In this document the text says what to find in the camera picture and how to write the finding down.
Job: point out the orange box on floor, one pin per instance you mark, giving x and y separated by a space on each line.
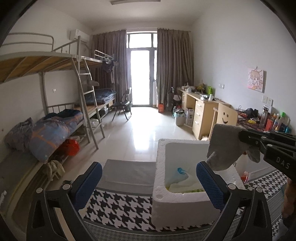
160 108

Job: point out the white waste bin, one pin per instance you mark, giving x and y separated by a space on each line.
180 117

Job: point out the red snack wrapper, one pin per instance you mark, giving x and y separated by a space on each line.
245 177

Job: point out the brown right curtain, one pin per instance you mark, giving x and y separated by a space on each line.
174 61

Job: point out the pink wall picture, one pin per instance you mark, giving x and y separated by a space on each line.
255 79

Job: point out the wooden desk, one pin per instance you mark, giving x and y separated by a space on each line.
203 114

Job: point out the grey sock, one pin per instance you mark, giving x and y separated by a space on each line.
225 147

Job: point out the white tissue paper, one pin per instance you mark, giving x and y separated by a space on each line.
190 185

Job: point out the white air conditioner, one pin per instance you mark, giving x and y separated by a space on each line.
75 34

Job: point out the metal bunk bed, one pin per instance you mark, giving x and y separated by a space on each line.
21 98

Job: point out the wooden smiley face chair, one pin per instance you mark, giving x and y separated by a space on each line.
223 114

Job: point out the ceiling light tube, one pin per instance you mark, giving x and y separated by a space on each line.
115 2

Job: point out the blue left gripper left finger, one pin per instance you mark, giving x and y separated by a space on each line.
85 184

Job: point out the teal bottles on desk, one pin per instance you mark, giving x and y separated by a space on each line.
285 129

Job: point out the houndstooth table cloth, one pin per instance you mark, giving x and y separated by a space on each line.
116 215

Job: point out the blue orange quilt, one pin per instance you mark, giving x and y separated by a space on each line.
43 137

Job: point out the black folding chair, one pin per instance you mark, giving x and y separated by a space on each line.
124 105

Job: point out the person's right hand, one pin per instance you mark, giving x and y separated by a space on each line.
289 199

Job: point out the brown left curtain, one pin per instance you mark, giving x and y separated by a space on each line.
113 71

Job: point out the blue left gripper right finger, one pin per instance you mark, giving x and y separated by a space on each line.
213 184

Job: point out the brown curtain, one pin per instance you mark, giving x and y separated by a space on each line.
174 61
113 71

